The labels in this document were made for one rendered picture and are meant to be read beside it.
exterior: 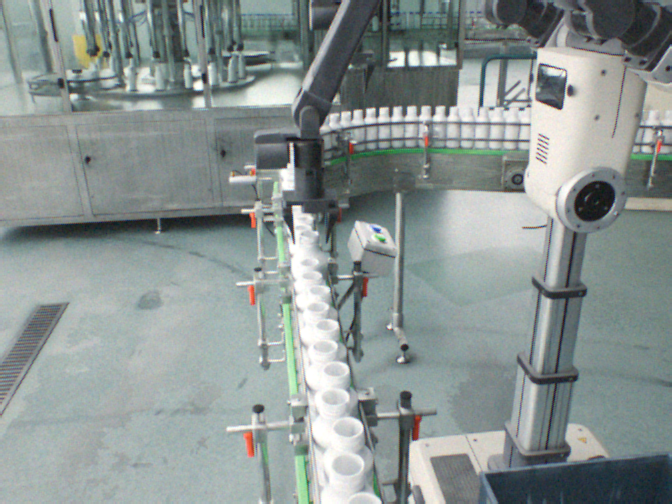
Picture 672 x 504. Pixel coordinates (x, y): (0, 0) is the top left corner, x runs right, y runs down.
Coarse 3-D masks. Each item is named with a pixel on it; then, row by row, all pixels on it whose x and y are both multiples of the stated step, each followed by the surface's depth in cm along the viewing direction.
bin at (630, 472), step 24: (624, 456) 94; (648, 456) 95; (480, 480) 91; (504, 480) 93; (528, 480) 93; (552, 480) 94; (576, 480) 95; (600, 480) 95; (624, 480) 96; (648, 480) 97
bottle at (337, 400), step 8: (328, 392) 76; (336, 392) 77; (344, 392) 76; (328, 400) 77; (336, 400) 77; (344, 400) 76; (320, 408) 75; (328, 408) 74; (336, 408) 74; (344, 408) 74; (320, 416) 77; (328, 416) 74; (336, 416) 74; (344, 416) 74; (352, 416) 78; (320, 424) 76; (328, 424) 75; (320, 432) 75; (328, 432) 75; (320, 440) 75; (328, 440) 74; (320, 448) 76; (320, 456) 76; (320, 464) 77; (320, 472) 77; (320, 480) 78; (320, 488) 78
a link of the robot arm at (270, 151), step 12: (312, 108) 103; (300, 120) 104; (312, 120) 103; (264, 132) 107; (276, 132) 107; (288, 132) 106; (300, 132) 105; (312, 132) 105; (264, 144) 107; (276, 144) 107; (264, 156) 107; (276, 156) 107; (264, 168) 109; (276, 168) 109
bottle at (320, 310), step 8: (312, 304) 98; (320, 304) 98; (312, 312) 95; (320, 312) 95; (328, 312) 96; (312, 320) 95; (320, 320) 95; (304, 328) 98; (312, 328) 96; (304, 336) 97; (312, 336) 96; (304, 344) 97; (312, 344) 96; (304, 352) 98; (304, 360) 98; (304, 368) 99
